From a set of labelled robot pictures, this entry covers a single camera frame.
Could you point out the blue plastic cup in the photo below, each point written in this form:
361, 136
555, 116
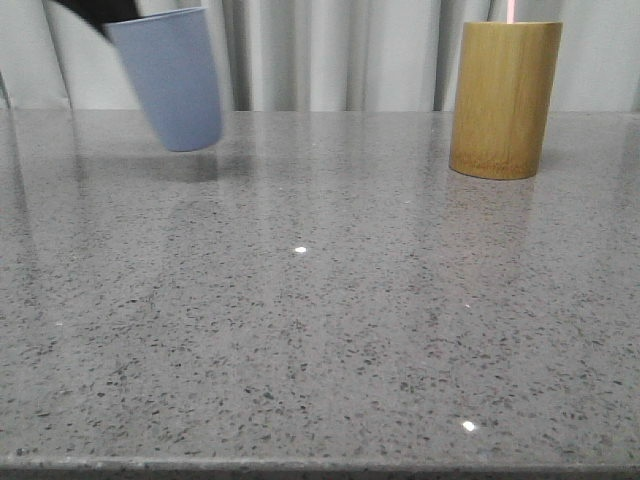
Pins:
169, 61

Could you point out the pink chopstick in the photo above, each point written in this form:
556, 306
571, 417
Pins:
510, 11

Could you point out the white pleated curtain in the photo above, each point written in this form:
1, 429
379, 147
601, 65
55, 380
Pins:
324, 55

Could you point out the black gripper finger cup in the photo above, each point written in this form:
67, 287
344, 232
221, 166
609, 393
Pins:
98, 13

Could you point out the bamboo cylinder holder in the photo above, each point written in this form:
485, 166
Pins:
505, 80

